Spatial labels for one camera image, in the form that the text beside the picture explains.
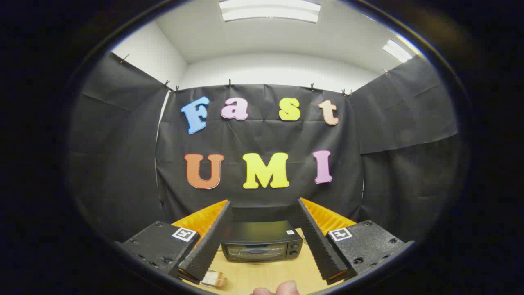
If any white rectangular tray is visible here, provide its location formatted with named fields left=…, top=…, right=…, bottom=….
left=200, top=270, right=228, bottom=290

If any black backdrop cloth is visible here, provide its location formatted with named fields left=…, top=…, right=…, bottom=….
left=68, top=51, right=461, bottom=246

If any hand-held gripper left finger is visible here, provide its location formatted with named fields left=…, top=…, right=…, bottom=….
left=115, top=200, right=233, bottom=284

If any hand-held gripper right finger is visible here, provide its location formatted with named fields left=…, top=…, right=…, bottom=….
left=296, top=198, right=414, bottom=285

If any black toaster oven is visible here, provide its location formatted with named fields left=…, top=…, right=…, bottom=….
left=221, top=221, right=304, bottom=263

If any ceiling light panel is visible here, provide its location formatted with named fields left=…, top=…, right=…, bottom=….
left=383, top=39, right=413, bottom=63
left=219, top=0, right=321, bottom=24

